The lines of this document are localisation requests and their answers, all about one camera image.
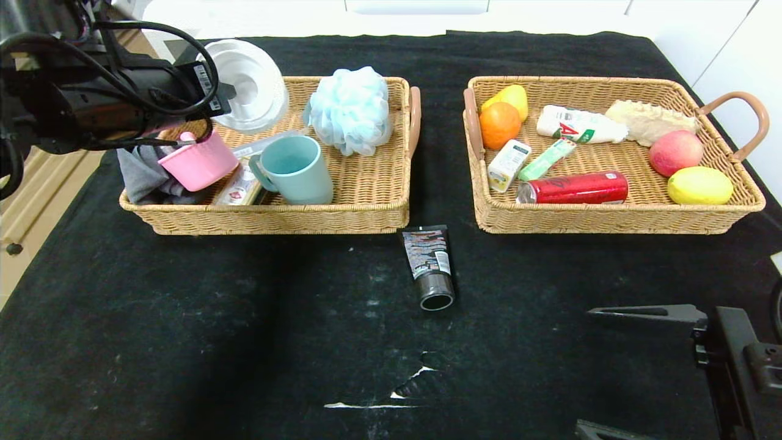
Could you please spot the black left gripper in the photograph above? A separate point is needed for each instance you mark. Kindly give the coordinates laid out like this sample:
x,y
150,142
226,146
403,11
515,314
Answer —
x,y
206,87

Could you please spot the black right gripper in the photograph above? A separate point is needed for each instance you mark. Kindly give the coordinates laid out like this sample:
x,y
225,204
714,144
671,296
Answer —
x,y
733,354

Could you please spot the white round plate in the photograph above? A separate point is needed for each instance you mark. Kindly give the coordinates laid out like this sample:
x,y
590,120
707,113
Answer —
x,y
256,91

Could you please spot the red soda can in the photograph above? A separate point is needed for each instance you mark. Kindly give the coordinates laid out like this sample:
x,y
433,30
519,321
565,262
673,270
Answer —
x,y
574,188

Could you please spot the red Hi-Chew candy pack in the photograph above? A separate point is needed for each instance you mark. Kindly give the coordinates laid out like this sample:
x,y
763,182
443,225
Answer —
x,y
547,160

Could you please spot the black cosmetic tube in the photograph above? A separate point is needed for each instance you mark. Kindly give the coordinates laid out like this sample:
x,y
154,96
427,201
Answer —
x,y
427,256

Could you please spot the small white juice carton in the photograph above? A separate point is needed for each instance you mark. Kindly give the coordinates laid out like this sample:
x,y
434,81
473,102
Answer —
x,y
508,166

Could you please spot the wicker basket holding food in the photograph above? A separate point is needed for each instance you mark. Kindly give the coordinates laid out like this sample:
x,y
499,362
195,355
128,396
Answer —
x,y
611,217

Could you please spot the wicker basket holding household items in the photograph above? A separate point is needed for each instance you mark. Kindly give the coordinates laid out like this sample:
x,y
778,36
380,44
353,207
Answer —
x,y
366,183

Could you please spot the yellowish printed soap box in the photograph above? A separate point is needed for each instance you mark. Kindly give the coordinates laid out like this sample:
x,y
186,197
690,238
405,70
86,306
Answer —
x,y
241,189

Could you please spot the grey crumpled cloth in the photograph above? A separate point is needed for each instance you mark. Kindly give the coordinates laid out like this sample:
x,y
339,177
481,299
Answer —
x,y
143,177

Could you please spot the teal ceramic mug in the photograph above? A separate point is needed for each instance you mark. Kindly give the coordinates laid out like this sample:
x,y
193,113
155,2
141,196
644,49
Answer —
x,y
304,182

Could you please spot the light blue bath loofah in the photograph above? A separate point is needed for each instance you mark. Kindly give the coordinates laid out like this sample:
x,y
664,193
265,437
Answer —
x,y
350,109

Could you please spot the white bench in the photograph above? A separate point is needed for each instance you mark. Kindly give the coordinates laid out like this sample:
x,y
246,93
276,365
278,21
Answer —
x,y
366,18

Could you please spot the yellow lemon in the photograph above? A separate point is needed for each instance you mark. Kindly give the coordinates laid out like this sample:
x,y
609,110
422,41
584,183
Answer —
x,y
699,186

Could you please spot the red apple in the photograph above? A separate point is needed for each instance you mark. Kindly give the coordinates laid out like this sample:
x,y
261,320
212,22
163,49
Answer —
x,y
675,153

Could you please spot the white yogurt drink bottle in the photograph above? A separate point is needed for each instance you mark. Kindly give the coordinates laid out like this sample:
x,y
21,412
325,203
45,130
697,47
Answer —
x,y
580,126

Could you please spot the black tablecloth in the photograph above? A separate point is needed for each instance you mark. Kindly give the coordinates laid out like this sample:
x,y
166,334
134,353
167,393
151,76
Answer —
x,y
183,342

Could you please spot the wooden rack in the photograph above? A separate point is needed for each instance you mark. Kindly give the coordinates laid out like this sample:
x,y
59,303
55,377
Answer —
x,y
13,249

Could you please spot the orange fruit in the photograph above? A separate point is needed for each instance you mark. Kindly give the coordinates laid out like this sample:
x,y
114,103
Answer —
x,y
500,124

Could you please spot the yellow mango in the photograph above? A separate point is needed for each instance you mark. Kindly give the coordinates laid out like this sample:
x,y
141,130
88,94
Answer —
x,y
516,96

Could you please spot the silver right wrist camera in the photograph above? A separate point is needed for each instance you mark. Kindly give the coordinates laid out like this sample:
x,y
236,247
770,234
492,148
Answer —
x,y
777,263

